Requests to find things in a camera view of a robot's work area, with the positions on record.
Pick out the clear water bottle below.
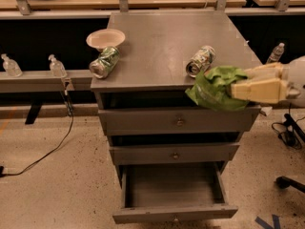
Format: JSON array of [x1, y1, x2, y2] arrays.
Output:
[[267, 43, 285, 64]]

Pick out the grey middle drawer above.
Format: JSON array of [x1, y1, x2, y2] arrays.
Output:
[[110, 143, 239, 165]]

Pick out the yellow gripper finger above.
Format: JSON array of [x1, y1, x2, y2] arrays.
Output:
[[231, 78, 290, 104], [245, 62, 283, 79]]

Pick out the black chair base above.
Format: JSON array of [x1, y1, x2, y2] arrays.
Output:
[[275, 176, 305, 193]]

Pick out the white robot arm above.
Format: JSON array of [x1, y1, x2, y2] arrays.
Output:
[[229, 56, 305, 108]]

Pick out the blue floor tape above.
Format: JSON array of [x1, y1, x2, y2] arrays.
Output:
[[254, 214, 281, 229]]

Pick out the grey drawer cabinet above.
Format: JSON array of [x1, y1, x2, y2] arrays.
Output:
[[90, 10, 271, 225]]

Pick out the green rice chip bag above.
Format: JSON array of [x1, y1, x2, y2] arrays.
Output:
[[185, 66, 249, 111]]

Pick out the crushed green soda can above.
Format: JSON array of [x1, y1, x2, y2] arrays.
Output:
[[89, 46, 120, 79]]

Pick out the grey top drawer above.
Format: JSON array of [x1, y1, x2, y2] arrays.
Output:
[[98, 107, 259, 135]]

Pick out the black cable bundle right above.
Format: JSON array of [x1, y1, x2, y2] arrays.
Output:
[[271, 103, 305, 151]]

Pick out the clear pump bottle far left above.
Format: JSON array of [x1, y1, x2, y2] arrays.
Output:
[[1, 53, 22, 77]]

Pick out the white green soda can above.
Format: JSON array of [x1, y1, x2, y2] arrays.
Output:
[[186, 46, 215, 78]]

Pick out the grey metal bench rail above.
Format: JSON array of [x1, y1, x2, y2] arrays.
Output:
[[0, 70, 92, 94]]

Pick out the black floor cable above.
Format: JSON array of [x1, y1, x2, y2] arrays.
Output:
[[0, 79, 74, 178]]

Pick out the clear pump bottle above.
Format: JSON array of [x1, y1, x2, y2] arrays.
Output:
[[49, 54, 67, 78], [1, 53, 22, 77]]

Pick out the grey open bottom drawer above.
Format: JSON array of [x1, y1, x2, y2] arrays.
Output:
[[112, 162, 237, 224]]

